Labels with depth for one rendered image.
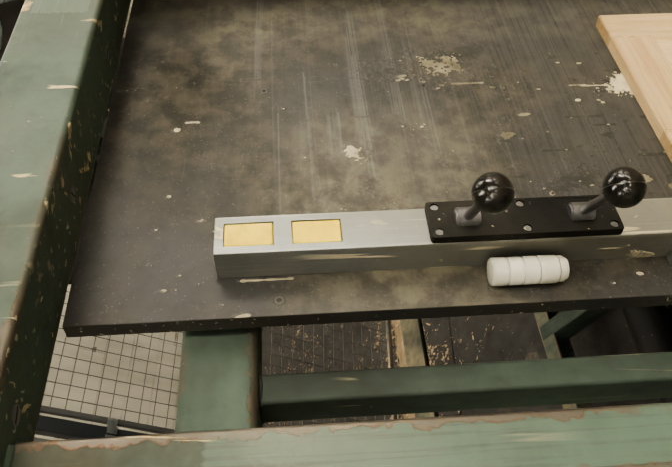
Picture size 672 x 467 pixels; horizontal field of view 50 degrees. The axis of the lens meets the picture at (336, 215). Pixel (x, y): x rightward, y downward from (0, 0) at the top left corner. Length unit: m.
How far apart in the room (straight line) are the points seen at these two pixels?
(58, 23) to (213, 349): 0.45
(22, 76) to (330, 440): 0.54
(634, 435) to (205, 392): 0.39
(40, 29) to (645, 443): 0.79
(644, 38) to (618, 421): 0.63
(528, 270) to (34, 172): 0.50
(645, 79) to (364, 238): 0.48
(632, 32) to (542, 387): 0.57
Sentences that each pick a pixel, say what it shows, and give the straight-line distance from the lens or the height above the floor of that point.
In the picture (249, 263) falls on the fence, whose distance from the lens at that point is 0.74.
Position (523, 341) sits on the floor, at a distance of 2.89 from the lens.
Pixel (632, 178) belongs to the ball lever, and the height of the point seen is 1.45.
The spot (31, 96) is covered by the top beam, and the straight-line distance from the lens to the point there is 0.86.
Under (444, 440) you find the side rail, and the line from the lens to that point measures 0.61.
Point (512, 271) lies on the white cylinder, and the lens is 0.75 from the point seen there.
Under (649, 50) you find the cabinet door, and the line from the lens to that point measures 1.11.
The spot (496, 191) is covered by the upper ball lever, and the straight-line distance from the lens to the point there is 0.64.
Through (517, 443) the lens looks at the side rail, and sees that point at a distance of 0.62.
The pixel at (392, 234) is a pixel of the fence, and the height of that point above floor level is 1.56.
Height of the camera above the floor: 1.93
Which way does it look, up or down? 25 degrees down
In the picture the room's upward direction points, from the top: 71 degrees counter-clockwise
